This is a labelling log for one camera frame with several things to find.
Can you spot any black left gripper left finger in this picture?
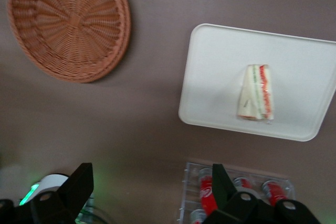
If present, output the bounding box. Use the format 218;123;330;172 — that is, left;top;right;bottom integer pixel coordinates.
0;162;95;224

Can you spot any red cola can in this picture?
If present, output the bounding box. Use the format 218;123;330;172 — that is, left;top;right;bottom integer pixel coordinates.
190;209;211;224
198;168;220;216
261;180;288;206
233;177;253;190

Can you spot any white rectangular plastic tray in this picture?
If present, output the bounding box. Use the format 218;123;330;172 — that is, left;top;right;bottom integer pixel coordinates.
177;23;336;143

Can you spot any brown round wicker basket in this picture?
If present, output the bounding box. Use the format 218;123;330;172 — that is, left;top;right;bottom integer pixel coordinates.
7;0;132;83

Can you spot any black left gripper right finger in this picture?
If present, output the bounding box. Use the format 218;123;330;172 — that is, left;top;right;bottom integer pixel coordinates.
202;163;322;224

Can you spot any white device with green light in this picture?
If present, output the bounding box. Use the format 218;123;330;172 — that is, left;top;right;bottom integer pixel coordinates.
18;173;69;207

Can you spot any plastic-wrapped triangle sandwich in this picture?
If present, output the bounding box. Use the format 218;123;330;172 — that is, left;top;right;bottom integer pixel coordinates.
237;63;276;124

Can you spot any clear plastic can rack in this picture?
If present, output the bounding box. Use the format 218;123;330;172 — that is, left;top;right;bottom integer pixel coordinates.
178;162;297;224

